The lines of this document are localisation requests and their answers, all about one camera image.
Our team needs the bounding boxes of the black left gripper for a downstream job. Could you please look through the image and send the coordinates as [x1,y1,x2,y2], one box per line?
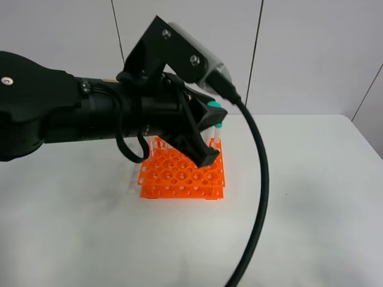
[115,72,227,167]

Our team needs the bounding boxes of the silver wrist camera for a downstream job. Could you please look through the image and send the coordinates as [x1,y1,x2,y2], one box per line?
[123,16,232,94]

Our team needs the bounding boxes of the green-capped test tube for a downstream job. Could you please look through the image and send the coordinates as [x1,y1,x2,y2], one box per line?
[203,100,221,141]

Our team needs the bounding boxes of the black camera cable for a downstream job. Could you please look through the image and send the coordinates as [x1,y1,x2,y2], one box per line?
[211,67,269,287]

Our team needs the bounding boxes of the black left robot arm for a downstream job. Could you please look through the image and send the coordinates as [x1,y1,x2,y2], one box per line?
[1,51,227,167]

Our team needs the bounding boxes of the orange test tube rack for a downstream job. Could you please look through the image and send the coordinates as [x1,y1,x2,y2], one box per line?
[137,137,225,200]

